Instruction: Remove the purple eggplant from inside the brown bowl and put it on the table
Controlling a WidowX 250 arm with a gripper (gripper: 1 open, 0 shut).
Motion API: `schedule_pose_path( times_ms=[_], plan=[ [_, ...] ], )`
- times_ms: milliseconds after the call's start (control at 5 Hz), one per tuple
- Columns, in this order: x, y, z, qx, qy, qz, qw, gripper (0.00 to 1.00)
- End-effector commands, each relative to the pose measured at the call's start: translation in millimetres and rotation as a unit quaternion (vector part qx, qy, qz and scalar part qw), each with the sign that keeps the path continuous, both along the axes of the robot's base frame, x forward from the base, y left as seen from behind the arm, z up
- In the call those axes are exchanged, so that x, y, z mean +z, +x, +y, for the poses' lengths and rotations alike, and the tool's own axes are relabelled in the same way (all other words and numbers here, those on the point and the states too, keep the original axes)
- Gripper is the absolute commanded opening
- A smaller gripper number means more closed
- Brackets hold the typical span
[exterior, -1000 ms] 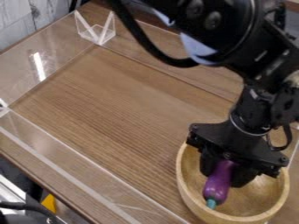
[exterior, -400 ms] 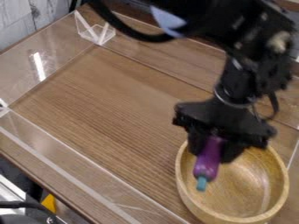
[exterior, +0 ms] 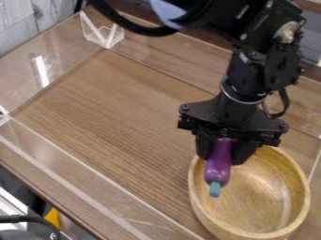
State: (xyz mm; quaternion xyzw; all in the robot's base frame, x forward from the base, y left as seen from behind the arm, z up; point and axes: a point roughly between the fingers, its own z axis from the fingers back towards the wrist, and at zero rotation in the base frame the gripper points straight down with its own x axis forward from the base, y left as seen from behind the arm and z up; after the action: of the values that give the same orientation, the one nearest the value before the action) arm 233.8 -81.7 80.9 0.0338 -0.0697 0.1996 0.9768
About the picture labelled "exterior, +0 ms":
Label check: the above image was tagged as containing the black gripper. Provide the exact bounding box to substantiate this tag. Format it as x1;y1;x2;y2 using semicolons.
178;89;290;166

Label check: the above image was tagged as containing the purple toy eggplant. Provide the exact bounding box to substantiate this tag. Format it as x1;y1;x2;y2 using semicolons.
205;138;234;198

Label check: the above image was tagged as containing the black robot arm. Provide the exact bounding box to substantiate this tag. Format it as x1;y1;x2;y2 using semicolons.
88;0;307;165

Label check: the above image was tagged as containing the brown wooden bowl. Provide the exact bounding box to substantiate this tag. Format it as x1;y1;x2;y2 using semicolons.
189;146;312;240

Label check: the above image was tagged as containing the yellow black device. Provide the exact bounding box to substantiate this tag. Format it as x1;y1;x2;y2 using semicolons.
27;207;91;240

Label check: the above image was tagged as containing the clear acrylic tray wall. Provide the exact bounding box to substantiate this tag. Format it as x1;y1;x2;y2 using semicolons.
0;112;205;240

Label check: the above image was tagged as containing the clear acrylic corner bracket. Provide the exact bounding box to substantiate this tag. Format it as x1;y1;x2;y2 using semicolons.
79;11;125;49

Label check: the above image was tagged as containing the black cable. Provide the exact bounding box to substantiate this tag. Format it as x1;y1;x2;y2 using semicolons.
0;215;55;238

